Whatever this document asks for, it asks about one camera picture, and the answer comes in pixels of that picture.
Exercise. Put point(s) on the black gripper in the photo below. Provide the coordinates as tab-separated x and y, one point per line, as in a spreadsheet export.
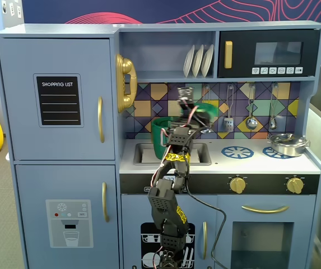
197	120

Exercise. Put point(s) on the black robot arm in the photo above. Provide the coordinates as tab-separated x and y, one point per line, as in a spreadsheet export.
165	204

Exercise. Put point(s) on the steel pot with lid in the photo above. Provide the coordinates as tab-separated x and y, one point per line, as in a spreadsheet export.
287	147

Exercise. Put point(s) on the steel slotted spatula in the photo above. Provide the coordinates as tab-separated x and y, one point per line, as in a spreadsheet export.
228	124

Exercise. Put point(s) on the steel ladle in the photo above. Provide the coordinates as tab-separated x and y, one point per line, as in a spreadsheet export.
251	123

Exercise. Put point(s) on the green plastic pitcher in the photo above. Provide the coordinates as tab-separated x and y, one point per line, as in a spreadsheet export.
158	140

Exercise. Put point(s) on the white toy plate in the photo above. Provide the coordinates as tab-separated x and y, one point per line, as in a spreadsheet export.
188	63
207	60
198	61

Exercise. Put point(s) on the grey sink basin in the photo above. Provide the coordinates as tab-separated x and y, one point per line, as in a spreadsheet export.
146	154

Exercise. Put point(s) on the steel spoon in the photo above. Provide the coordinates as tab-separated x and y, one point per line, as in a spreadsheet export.
272	123

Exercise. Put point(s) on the gold stove knob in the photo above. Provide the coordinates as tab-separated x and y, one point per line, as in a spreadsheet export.
237	185
295	185

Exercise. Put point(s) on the gold toy telephone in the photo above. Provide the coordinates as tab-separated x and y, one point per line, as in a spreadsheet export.
123	67

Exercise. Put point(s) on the blue dishwasher door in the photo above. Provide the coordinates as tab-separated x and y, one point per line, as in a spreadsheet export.
132	224

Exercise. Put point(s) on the blue oven door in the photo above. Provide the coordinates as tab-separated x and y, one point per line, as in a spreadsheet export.
224	252

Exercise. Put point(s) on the blue toy kitchen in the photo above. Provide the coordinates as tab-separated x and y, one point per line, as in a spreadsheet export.
65	30

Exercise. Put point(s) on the ice dispenser fridge door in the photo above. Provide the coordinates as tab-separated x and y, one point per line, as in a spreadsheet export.
31	182

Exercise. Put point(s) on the shopping list fridge door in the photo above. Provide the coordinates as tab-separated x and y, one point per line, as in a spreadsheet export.
14	126

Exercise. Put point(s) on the small wrist camera board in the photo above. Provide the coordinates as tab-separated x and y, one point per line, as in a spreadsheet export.
185	92

